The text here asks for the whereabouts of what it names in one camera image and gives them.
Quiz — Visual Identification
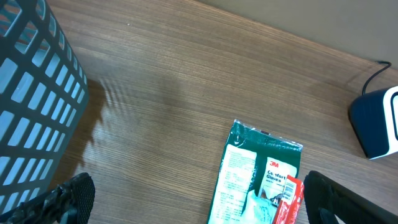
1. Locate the green glove package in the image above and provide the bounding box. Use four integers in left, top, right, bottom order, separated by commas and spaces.
207, 119, 303, 224

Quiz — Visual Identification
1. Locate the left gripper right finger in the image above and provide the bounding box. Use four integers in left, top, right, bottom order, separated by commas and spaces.
303, 170, 397, 224

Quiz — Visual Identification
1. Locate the white barcode scanner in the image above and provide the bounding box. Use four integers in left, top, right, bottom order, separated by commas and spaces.
348, 86, 397, 159

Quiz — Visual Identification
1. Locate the black scanner cable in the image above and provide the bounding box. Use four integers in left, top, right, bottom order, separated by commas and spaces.
361, 61, 392, 96

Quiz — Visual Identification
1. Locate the grey plastic shopping basket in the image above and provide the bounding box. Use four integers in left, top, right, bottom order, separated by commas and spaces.
1, 0, 89, 213

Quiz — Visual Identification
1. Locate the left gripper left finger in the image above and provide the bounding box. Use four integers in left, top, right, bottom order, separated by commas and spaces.
1, 172, 95, 224

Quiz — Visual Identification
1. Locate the red toothpaste tube box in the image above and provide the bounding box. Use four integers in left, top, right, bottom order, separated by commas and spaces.
272, 175, 304, 224

